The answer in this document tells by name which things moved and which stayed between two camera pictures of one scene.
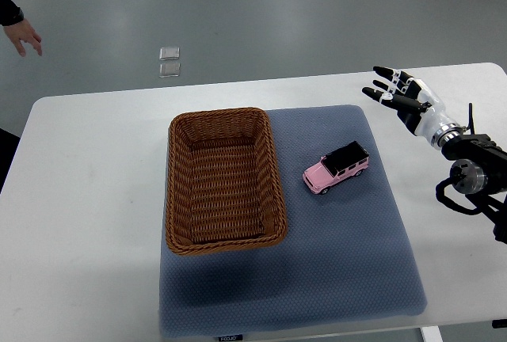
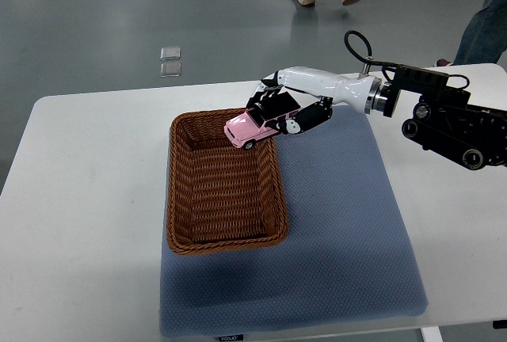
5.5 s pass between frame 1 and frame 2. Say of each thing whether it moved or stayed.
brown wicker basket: stayed
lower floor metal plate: stayed
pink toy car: moved
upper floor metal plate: stayed
